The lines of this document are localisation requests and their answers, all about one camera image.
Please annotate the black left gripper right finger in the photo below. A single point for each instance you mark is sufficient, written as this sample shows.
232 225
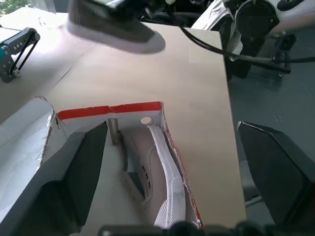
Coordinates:
275 172

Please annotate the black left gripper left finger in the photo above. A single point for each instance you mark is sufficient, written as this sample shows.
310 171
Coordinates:
73 177

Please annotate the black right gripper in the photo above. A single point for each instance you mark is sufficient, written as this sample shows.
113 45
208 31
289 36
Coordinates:
114 3

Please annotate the grey sneaker with white sole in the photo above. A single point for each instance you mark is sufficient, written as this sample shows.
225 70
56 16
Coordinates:
157 177
115 29

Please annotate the red and white shoebox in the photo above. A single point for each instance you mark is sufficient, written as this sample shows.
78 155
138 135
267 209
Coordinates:
137 115

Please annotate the silver metal rod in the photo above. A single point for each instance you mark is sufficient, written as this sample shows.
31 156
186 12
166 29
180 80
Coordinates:
113 131

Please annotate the white cloth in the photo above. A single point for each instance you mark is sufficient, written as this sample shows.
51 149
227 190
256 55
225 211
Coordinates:
211 14

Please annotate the black wheeled stand frame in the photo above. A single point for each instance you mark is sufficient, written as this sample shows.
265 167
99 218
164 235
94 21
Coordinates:
278 59

